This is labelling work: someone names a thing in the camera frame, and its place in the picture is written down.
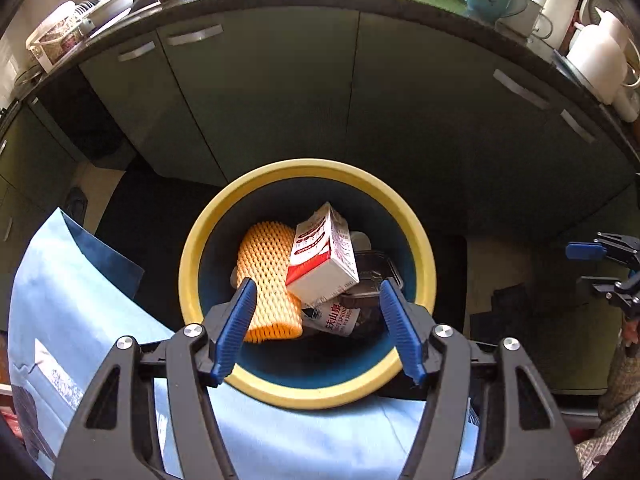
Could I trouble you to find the clear plastic water bottle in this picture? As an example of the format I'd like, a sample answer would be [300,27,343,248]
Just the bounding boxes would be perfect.
[302,232,404,338]

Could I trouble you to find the orange foam fruit net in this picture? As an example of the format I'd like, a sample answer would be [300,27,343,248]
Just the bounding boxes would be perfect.
[235,221,303,344]

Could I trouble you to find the red and white carton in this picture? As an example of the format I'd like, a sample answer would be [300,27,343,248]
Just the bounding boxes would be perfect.
[285,203,359,307]

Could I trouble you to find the green kitchen cabinets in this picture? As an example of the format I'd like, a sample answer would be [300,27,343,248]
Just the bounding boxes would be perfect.
[6,6,632,327]

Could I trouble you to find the yellow-rimmed blue trash bin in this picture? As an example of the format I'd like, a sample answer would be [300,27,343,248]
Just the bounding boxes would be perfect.
[178,158,436,410]

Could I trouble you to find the person's right hand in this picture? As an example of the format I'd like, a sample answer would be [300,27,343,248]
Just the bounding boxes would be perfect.
[620,318,639,346]

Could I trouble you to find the beige knit right sleeve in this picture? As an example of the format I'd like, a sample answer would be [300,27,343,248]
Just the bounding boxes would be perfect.
[575,339,639,478]

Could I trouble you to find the blue star-print tablecloth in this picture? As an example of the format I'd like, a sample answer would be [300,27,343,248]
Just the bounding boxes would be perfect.
[6,206,482,480]

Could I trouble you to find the white kettle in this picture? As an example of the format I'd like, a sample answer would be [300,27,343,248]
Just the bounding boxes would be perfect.
[566,9,639,105]

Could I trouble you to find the dark floor mat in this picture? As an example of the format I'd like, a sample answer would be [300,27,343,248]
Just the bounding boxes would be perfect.
[62,186,88,226]

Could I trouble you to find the white plastic bucket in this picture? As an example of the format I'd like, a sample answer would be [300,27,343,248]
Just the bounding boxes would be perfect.
[25,1,85,73]

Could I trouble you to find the white enamel basin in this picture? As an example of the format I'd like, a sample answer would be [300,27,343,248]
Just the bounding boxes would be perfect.
[86,0,134,28]

